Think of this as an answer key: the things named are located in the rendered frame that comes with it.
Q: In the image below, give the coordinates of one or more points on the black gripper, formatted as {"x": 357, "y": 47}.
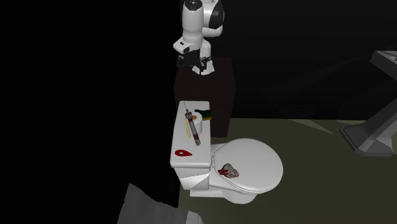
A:
{"x": 188, "y": 59}

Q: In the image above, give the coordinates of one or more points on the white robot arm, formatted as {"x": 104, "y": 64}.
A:
{"x": 192, "y": 24}

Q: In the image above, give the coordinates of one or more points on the dark red robot stand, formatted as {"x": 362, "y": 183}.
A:
{"x": 204, "y": 90}

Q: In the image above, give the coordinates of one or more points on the dark green bottle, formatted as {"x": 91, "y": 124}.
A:
{"x": 205, "y": 113}

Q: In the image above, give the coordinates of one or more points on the white toilet paper roll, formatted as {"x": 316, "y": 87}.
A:
{"x": 199, "y": 125}

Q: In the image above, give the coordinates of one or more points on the yellow pencil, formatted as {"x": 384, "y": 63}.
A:
{"x": 187, "y": 127}

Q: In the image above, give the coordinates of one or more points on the grey and red syringe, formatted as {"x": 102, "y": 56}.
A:
{"x": 193, "y": 127}

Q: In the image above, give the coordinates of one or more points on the red teardrop-shaped tag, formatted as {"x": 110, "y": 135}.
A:
{"x": 183, "y": 153}

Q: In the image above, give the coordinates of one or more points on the grey and red figure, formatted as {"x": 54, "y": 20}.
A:
{"x": 229, "y": 170}

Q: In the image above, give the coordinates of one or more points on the grey angular furniture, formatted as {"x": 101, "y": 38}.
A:
{"x": 372, "y": 136}

